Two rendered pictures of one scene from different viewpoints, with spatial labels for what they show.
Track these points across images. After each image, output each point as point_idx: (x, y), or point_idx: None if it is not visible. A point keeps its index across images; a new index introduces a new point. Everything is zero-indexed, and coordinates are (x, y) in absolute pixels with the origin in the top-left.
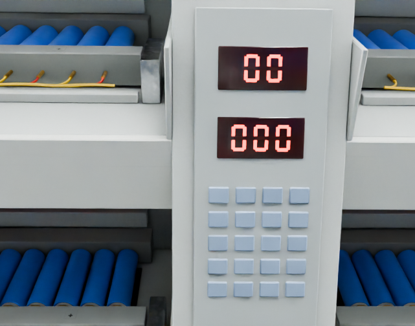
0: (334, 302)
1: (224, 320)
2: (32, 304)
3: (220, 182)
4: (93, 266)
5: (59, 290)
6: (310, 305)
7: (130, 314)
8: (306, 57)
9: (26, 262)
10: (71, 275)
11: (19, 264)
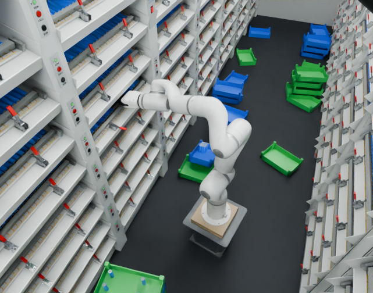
0: (154, 0)
1: (149, 6)
2: (120, 22)
3: None
4: (117, 14)
5: (119, 19)
6: (153, 1)
7: (131, 16)
8: None
9: (110, 18)
10: (117, 17)
11: (109, 20)
